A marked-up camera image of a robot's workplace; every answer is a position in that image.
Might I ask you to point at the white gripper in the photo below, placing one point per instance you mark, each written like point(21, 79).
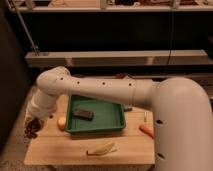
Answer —
point(41, 106)

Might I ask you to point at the dark red grape bunch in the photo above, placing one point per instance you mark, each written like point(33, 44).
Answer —
point(32, 125)

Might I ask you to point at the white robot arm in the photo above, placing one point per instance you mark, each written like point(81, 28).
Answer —
point(182, 113)

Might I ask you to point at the dark rectangular block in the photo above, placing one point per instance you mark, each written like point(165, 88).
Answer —
point(84, 114)

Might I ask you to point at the diagonal metal pole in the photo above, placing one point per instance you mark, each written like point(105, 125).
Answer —
point(35, 49)

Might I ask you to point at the green plastic tray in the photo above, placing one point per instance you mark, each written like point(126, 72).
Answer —
point(107, 116)

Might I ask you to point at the pale yellow banana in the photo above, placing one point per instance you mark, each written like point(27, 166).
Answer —
point(102, 149)

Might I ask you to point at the upper shelf with clutter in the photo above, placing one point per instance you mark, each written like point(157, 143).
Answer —
point(110, 5)

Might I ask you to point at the small silver utensil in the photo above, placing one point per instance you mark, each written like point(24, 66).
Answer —
point(145, 116)

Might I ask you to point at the orange carrot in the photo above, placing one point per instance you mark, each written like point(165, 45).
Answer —
point(146, 130)

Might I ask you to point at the grey metal shelf beam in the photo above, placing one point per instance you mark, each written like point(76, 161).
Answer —
point(119, 58)

